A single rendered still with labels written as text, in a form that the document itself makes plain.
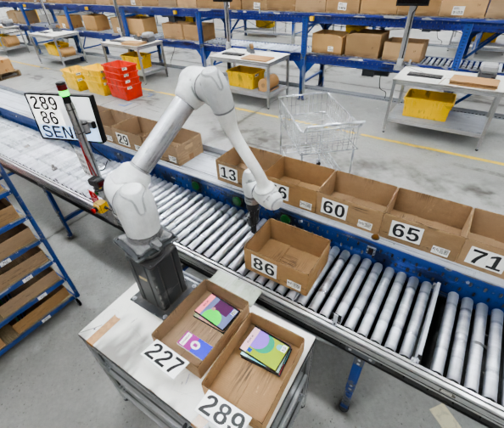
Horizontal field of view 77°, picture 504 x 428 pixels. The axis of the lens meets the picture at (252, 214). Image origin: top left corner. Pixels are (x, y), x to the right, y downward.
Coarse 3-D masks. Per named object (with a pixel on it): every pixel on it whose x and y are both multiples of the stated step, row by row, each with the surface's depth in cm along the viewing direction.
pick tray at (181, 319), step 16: (208, 288) 171; (224, 288) 162; (192, 304) 165; (240, 304) 161; (176, 320) 158; (192, 320) 159; (240, 320) 153; (160, 336) 150; (176, 336) 152; (208, 336) 151; (224, 336) 143; (176, 352) 136; (192, 368) 135; (208, 368) 140
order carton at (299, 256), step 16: (272, 224) 195; (288, 224) 188; (256, 240) 187; (272, 240) 201; (288, 240) 195; (304, 240) 188; (320, 240) 181; (272, 256) 190; (288, 256) 190; (304, 256) 189; (320, 256) 167; (256, 272) 181; (288, 272) 165; (304, 272) 180; (320, 272) 178; (288, 288) 173; (304, 288) 165
